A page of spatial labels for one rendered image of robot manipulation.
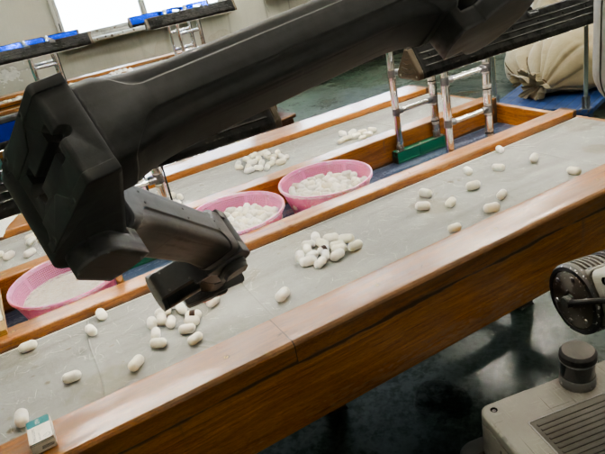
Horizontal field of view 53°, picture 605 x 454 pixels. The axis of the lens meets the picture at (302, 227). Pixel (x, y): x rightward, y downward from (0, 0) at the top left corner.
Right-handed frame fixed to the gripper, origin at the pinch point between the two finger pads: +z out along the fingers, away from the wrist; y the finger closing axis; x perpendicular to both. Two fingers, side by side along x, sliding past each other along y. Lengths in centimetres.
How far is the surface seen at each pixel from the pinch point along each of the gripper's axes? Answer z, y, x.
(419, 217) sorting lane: 19, -57, 1
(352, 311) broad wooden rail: -2.1, -22.1, 14.7
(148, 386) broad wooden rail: 1.8, 14.3, 11.2
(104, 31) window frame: 390, -89, -330
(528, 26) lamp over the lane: 2, -99, -29
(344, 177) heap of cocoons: 47, -59, -23
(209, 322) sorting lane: 14.9, -1.2, 3.8
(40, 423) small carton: 0.8, 30.9, 9.3
